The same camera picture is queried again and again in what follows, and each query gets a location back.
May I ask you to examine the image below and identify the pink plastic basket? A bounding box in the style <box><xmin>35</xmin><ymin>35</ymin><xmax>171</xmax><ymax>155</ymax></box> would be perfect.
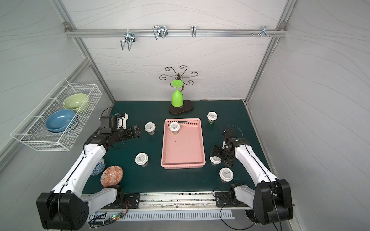
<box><xmin>161</xmin><ymin>118</ymin><xmax>206</xmax><ymax>169</ymax></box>

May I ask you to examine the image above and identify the double metal hook left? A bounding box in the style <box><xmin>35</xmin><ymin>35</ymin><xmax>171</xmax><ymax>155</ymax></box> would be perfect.
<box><xmin>120</xmin><ymin>31</ymin><xmax>136</xmax><ymax>51</ymax></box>

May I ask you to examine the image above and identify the aluminium top rail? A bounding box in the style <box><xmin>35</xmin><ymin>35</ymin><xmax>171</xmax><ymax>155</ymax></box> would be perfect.
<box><xmin>65</xmin><ymin>28</ymin><xmax>288</xmax><ymax>38</ymax></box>

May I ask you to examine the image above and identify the light green bowl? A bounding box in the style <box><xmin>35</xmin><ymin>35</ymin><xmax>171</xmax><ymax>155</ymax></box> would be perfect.
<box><xmin>63</xmin><ymin>93</ymin><xmax>90</xmax><ymax>113</ymax></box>

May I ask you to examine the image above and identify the white wire wall basket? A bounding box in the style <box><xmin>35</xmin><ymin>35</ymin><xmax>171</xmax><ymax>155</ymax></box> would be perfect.
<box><xmin>11</xmin><ymin>79</ymin><xmax>102</xmax><ymax>152</ymax></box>

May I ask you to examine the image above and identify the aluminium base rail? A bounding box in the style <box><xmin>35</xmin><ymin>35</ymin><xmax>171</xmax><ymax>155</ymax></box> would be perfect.
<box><xmin>80</xmin><ymin>189</ymin><xmax>261</xmax><ymax>214</ymax></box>

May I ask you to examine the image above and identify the green upside-down wine glass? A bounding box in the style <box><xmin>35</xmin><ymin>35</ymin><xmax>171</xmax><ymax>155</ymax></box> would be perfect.
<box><xmin>171</xmin><ymin>80</ymin><xmax>184</xmax><ymax>107</ymax></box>

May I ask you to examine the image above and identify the white slotted cable duct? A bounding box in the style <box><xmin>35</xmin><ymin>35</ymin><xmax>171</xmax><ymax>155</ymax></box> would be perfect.
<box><xmin>86</xmin><ymin>210</ymin><xmax>235</xmax><ymax>222</ymax></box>

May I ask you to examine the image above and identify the yogurt cup table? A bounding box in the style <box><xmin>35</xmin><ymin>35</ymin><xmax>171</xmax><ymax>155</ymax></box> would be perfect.
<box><xmin>219</xmin><ymin>167</ymin><xmax>234</xmax><ymax>183</ymax></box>
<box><xmin>135</xmin><ymin>153</ymin><xmax>148</xmax><ymax>167</ymax></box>
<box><xmin>145</xmin><ymin>122</ymin><xmax>156</xmax><ymax>135</ymax></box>

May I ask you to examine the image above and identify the metal hook right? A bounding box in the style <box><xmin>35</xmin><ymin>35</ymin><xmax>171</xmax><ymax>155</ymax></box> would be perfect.
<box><xmin>251</xmin><ymin>26</ymin><xmax>276</xmax><ymax>38</ymax></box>

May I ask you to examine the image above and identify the single metal hook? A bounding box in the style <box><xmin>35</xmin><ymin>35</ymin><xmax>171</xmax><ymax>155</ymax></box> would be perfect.
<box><xmin>191</xmin><ymin>26</ymin><xmax>197</xmax><ymax>38</ymax></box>

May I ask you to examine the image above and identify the dark oval stand base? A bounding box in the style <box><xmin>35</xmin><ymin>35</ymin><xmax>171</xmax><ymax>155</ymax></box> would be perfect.
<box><xmin>169</xmin><ymin>100</ymin><xmax>194</xmax><ymax>115</ymax></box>

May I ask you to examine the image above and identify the green yogurt cup white lid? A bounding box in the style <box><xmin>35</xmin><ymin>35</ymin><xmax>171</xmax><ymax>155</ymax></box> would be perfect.
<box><xmin>207</xmin><ymin>111</ymin><xmax>218</xmax><ymax>124</ymax></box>

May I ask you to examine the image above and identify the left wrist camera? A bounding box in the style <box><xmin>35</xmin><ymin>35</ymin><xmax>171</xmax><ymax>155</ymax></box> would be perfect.
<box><xmin>100</xmin><ymin>113</ymin><xmax>129</xmax><ymax>130</ymax></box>

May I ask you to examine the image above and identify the double metal hook middle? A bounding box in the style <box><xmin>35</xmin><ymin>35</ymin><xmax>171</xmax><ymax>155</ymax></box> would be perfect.
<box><xmin>152</xmin><ymin>26</ymin><xmax>168</xmax><ymax>40</ymax></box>

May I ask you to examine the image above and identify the bronze scroll stand rod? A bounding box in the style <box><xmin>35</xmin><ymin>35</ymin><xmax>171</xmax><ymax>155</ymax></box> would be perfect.
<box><xmin>159</xmin><ymin>65</ymin><xmax>198</xmax><ymax>93</ymax></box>

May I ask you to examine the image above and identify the double metal hook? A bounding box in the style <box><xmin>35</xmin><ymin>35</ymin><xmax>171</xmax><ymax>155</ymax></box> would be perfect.
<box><xmin>152</xmin><ymin>26</ymin><xmax>168</xmax><ymax>40</ymax></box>
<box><xmin>120</xmin><ymin>31</ymin><xmax>136</xmax><ymax>51</ymax></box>

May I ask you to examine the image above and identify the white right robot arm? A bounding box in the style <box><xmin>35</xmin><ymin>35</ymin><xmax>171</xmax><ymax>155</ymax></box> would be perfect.
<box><xmin>210</xmin><ymin>129</ymin><xmax>294</xmax><ymax>225</ymax></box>

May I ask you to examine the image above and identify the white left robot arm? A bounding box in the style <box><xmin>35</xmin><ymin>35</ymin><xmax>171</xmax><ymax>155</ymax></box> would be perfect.
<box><xmin>36</xmin><ymin>125</ymin><xmax>142</xmax><ymax>230</ymax></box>

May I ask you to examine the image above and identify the blue white patterned bowl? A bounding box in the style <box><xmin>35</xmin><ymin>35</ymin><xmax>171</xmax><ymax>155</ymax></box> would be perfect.
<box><xmin>90</xmin><ymin>158</ymin><xmax>106</xmax><ymax>176</ymax></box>

